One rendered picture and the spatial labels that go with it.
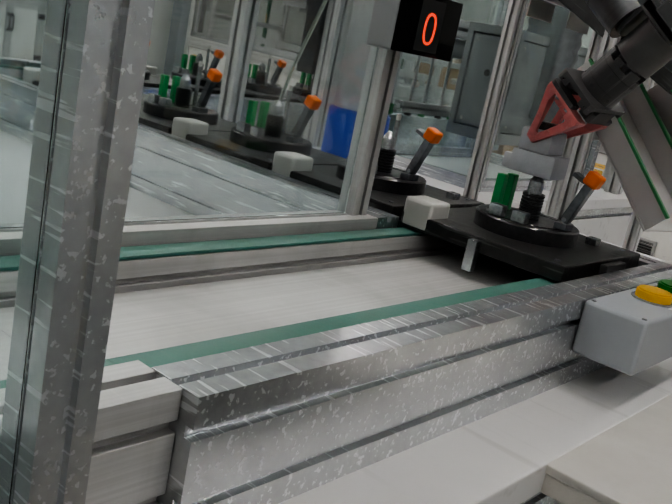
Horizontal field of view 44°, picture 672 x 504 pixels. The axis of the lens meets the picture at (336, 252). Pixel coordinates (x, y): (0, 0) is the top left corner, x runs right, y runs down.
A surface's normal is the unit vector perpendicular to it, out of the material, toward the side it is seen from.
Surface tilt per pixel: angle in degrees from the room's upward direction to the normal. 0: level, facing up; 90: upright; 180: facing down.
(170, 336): 0
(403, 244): 90
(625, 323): 90
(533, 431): 0
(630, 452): 0
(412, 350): 90
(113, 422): 90
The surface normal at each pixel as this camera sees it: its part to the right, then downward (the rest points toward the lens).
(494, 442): 0.20, -0.95
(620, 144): -0.76, 0.01
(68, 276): 0.74, 0.31
